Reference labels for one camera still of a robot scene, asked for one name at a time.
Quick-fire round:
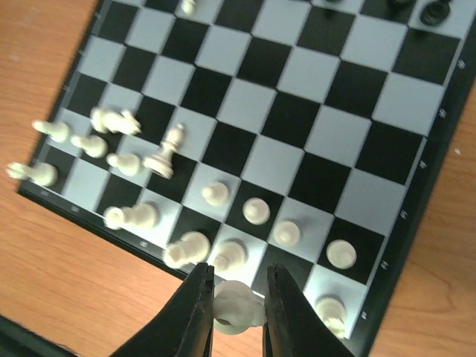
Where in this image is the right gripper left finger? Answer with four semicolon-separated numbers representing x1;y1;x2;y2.
112;263;214;357

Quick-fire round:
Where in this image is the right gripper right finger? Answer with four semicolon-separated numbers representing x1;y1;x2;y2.
263;263;352;357

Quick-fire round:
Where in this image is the white chess pawn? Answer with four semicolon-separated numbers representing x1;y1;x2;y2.
272;220;300;247
202;181;229;206
213;240;248;272

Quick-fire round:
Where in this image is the white chess rook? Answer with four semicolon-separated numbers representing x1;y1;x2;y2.
315;296;347;339
6;162;58;187

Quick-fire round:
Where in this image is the white chess knight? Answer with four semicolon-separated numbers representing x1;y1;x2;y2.
213;280;267;335

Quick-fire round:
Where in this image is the white chess queen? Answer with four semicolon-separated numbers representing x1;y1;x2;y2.
103;203;159;230

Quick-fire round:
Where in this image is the white chess bishop standing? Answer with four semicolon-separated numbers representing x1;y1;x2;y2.
142;123;184;179

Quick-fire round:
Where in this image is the black magnetic chess board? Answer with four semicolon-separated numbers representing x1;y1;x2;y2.
19;1;475;356

